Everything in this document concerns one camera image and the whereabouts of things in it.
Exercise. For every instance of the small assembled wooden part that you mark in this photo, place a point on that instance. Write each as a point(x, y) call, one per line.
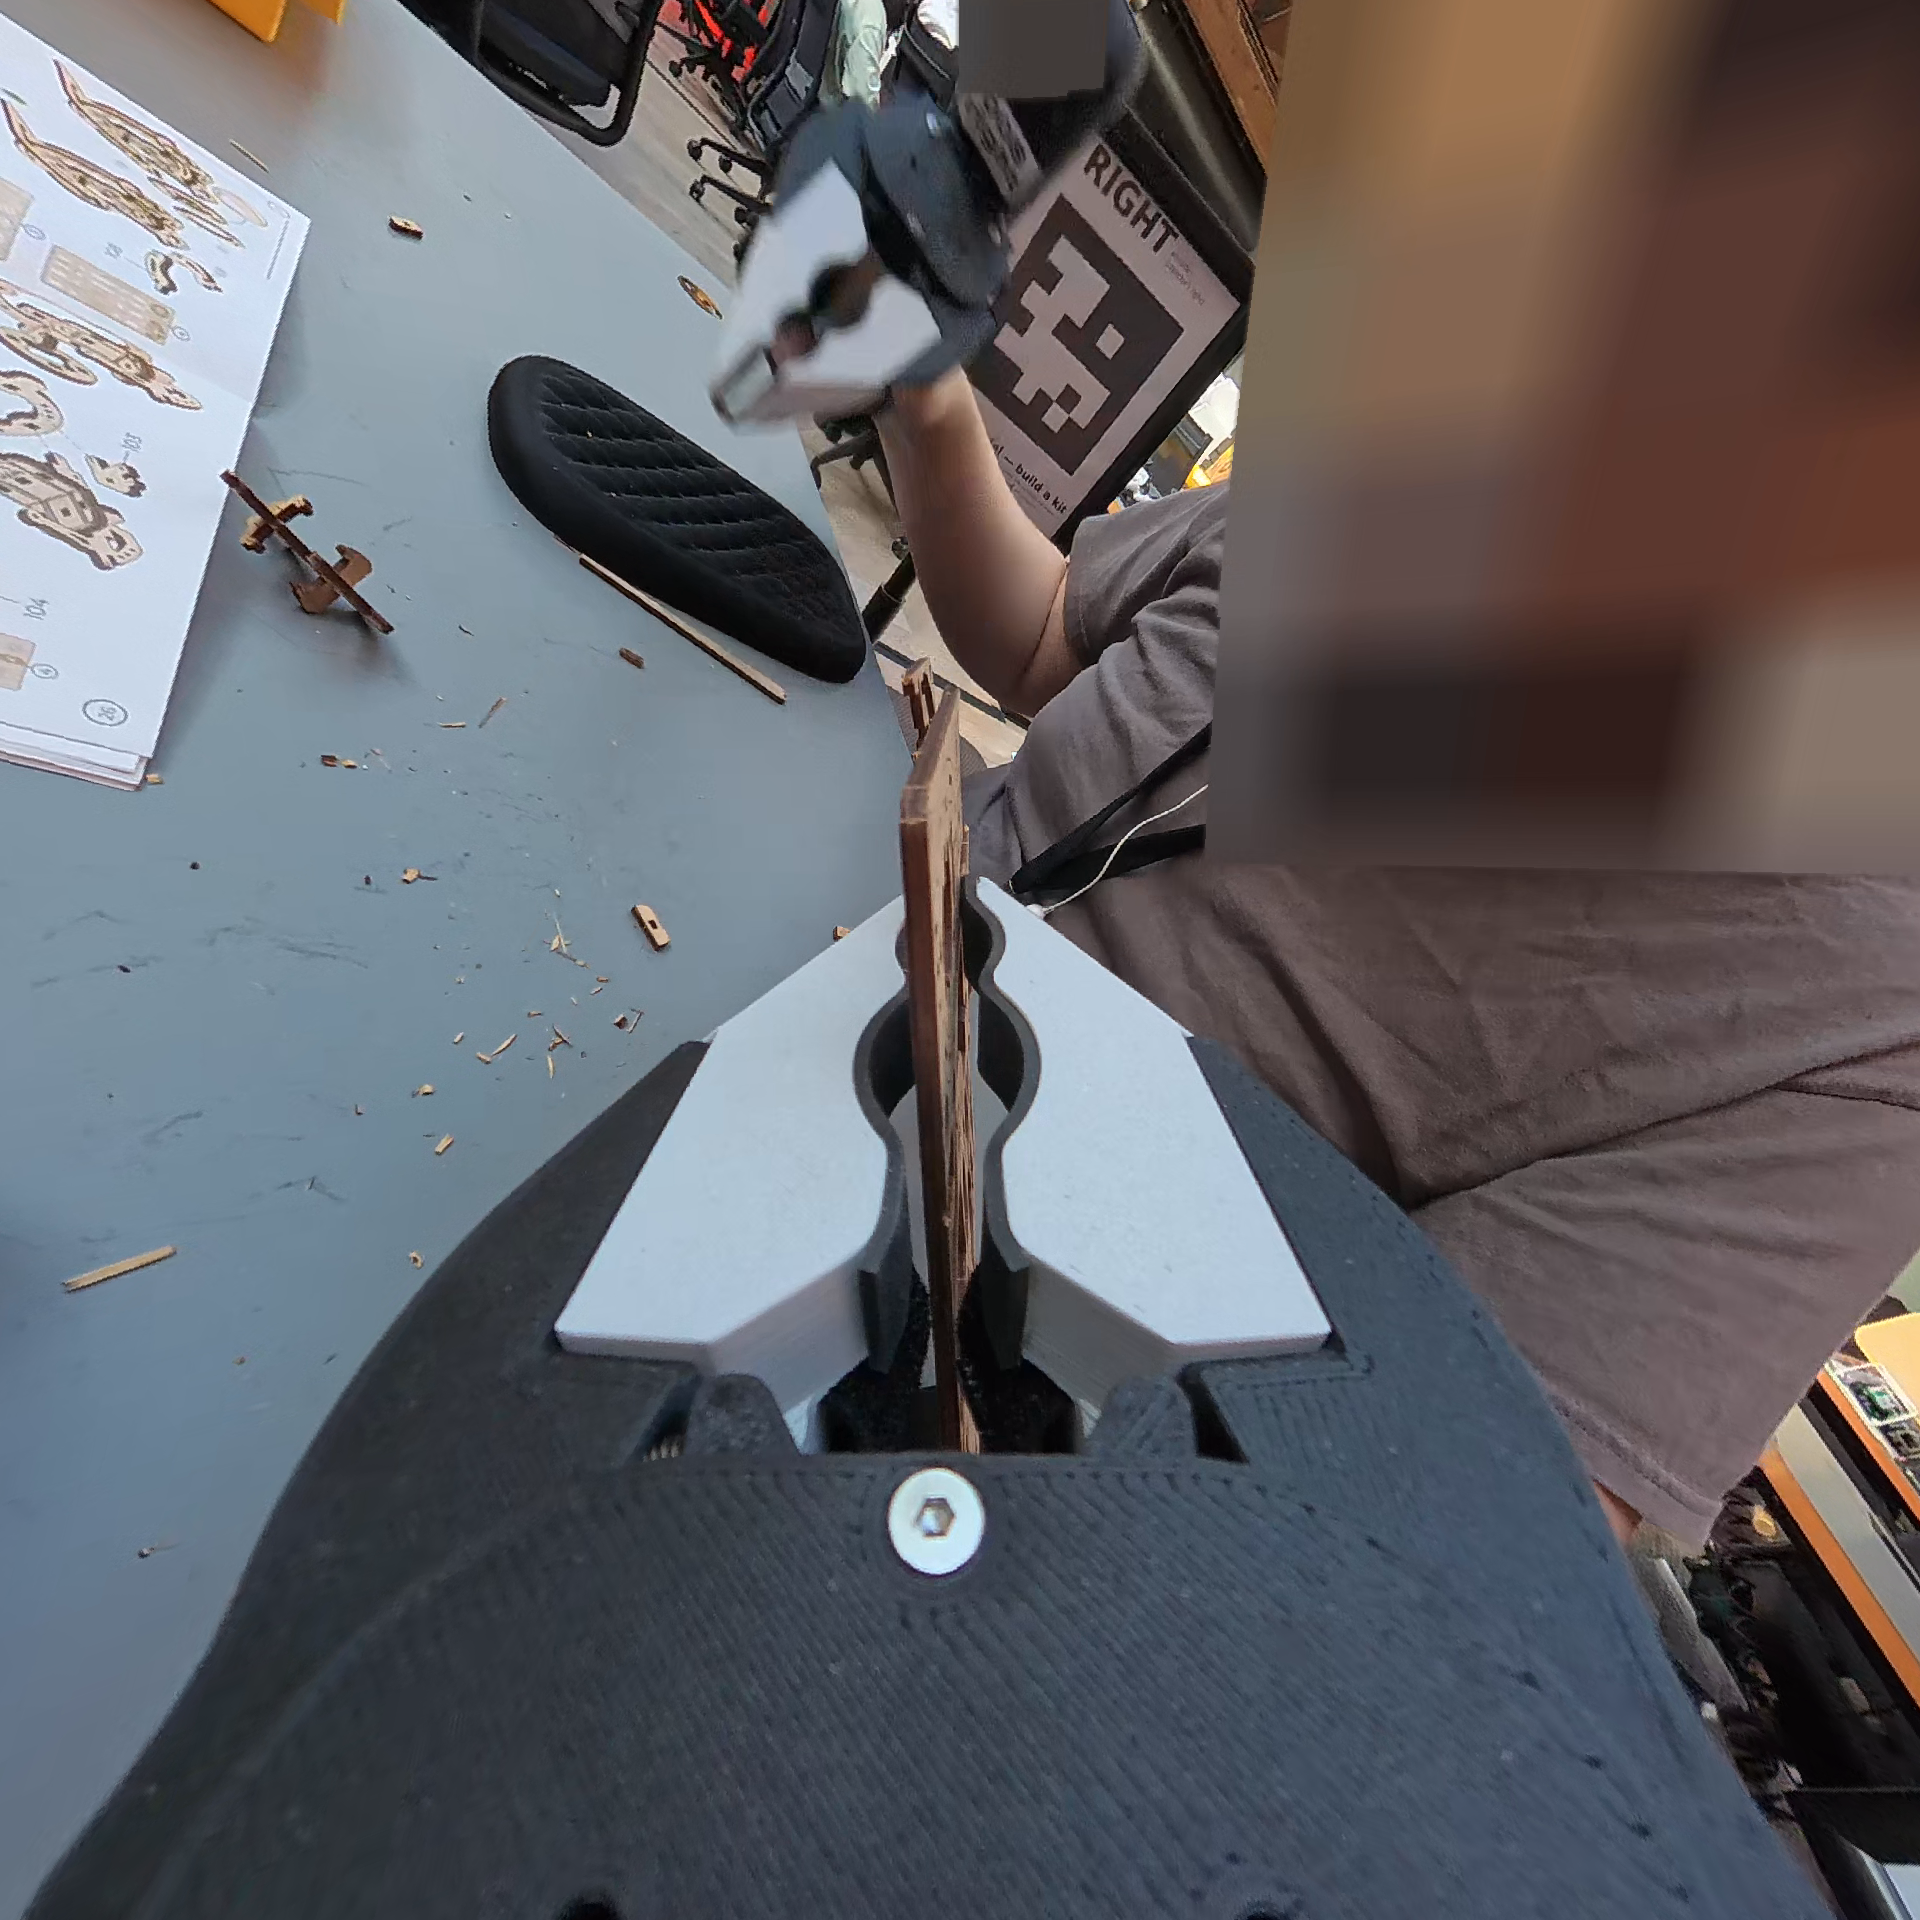
point(306, 557)

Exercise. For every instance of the black stand pole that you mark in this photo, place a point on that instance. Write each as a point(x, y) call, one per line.
point(887, 597)

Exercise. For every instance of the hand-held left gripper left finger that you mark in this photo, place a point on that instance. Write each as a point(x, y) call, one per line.
point(733, 1200)

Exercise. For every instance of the person's grey shirt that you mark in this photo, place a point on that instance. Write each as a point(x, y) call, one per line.
point(1500, 1080)

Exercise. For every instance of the open instruction booklet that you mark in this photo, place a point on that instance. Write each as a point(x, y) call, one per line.
point(135, 452)

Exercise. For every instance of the black-white marker board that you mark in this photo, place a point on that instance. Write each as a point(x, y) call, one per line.
point(1095, 346)

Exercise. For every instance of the laser-cut wooden parts sheet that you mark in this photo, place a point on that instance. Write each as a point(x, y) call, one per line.
point(682, 630)
point(938, 931)

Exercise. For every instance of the person's right forearm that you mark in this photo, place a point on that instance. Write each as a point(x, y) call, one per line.
point(973, 540)

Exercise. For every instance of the orange-edged desk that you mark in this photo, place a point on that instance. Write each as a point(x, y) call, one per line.
point(1844, 1485)

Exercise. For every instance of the black office chair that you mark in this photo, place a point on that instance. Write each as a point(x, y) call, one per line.
point(555, 61)

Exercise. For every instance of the person's left forearm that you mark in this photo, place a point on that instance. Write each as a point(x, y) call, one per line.
point(1621, 1517)

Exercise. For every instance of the row of black office chairs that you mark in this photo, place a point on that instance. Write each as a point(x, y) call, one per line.
point(751, 91)

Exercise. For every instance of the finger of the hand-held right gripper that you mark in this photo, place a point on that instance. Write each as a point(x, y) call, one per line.
point(796, 242)
point(868, 360)

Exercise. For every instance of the black chair armrest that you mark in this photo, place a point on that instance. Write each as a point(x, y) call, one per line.
point(674, 510)

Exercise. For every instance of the yellow plastic bin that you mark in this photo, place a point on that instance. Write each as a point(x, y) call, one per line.
point(271, 15)

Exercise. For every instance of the scattered wood chips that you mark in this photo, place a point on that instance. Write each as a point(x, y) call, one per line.
point(503, 1044)

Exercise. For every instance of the wooden splinter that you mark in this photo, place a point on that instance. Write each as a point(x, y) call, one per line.
point(119, 1268)

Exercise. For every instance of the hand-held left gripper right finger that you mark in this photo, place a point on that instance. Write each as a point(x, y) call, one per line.
point(1154, 1200)

